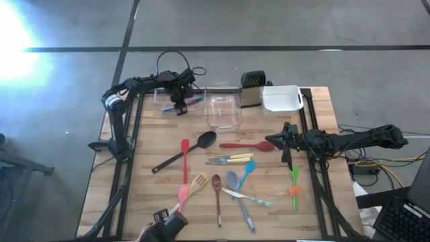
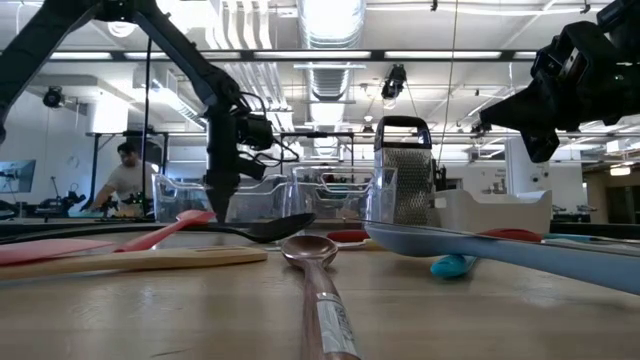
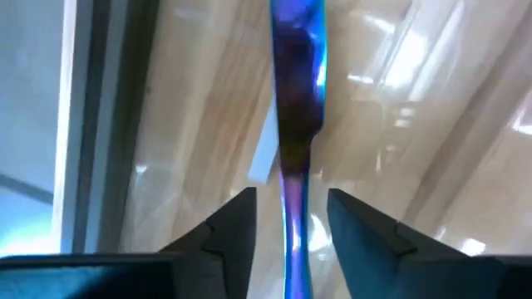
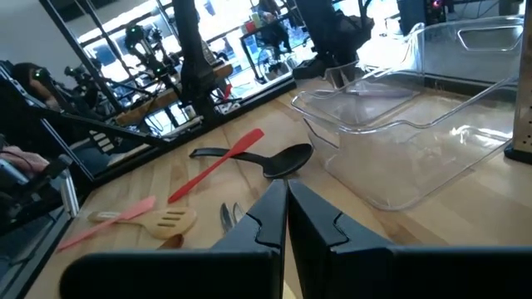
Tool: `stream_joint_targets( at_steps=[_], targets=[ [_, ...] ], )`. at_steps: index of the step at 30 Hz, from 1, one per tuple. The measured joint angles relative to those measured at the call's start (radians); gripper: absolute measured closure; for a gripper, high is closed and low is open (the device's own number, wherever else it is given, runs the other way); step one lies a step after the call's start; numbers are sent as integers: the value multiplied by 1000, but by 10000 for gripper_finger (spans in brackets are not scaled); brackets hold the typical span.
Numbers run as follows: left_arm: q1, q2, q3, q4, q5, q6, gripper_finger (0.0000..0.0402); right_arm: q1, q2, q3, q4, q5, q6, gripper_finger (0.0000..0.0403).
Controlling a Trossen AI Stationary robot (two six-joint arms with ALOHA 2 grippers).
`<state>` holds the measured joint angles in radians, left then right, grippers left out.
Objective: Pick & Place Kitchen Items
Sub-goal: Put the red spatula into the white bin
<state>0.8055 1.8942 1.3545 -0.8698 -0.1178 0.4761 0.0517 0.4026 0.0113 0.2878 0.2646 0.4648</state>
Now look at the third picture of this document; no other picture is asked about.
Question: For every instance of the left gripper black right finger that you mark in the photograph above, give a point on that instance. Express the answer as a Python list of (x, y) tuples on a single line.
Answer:
[(361, 241)]

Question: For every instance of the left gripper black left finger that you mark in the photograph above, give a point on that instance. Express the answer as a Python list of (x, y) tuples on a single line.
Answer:
[(232, 232)]

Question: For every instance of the iridescent rainbow metal utensil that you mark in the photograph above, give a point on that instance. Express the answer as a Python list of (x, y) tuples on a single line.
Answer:
[(297, 83)]

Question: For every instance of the black aluminium table frame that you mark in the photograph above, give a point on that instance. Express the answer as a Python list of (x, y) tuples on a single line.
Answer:
[(124, 124)]

